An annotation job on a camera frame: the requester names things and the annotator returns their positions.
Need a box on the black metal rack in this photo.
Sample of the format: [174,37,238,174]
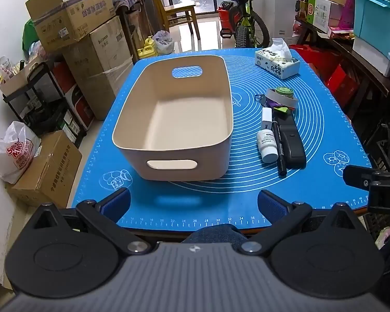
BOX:
[2,62,95,147]

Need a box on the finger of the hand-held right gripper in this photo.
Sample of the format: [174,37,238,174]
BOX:
[343,165,390,190]

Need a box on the white tissue pack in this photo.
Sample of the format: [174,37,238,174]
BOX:
[255,38,301,80]

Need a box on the white red-print plastic bag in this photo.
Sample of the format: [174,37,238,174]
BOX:
[0,117,42,184]

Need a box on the yellow plastic toy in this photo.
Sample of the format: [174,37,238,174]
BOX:
[137,36,157,60]

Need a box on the small cardboard box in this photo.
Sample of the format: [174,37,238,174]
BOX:
[0,57,49,96]

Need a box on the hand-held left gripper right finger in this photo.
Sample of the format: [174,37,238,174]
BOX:
[240,189,360,256]

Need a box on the pink box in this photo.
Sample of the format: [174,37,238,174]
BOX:
[336,3,356,30]

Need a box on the purple green toy knife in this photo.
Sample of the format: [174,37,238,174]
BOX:
[255,94,291,114]

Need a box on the red gift box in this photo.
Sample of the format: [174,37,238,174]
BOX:
[325,65,360,108]

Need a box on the white pill bottle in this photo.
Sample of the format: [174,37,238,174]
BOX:
[257,129,279,163]

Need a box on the green round container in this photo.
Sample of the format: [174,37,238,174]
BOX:
[275,86,295,99]

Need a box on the black marker pen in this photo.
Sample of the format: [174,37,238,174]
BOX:
[272,121,288,178]

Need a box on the teal plastic storage box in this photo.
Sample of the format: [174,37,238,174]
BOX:
[351,0,390,48]

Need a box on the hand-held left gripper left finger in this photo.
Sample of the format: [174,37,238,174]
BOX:
[31,188,152,256]

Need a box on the wooden chair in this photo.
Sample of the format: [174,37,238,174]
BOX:
[145,0,201,41]

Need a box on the red bag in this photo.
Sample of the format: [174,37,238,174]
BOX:
[289,44,342,82]

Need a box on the white glue stick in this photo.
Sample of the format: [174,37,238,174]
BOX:
[262,107,273,131]

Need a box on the beige plastic storage bin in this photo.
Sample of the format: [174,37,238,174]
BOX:
[111,55,233,182]

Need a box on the large brown cardboard box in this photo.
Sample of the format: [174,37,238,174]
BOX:
[62,16,134,121]

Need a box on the black plastic crate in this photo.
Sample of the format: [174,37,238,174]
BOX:
[366,117,390,173]

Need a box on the green black bicycle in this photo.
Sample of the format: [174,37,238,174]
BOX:
[211,0,270,50]

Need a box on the white tape roll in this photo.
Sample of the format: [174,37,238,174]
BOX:
[266,88,298,108]

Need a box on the green white carton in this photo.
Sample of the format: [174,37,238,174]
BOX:
[307,0,342,28]

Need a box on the open taped cardboard box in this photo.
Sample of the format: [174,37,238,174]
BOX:
[25,0,116,53]

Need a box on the dark wooden shelf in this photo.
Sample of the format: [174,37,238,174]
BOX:
[294,16,390,121]

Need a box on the low printed cardboard box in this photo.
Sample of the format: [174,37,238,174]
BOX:
[10,130,83,209]

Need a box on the black handheld device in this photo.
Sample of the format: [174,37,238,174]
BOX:
[275,114,308,170]

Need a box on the white appliance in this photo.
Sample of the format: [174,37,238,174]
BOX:
[250,0,301,38]

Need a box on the blue silicone baking mat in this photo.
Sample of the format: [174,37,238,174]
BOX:
[71,48,373,230]

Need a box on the clear plastic bag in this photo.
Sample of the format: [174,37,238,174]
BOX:
[152,30,175,56]

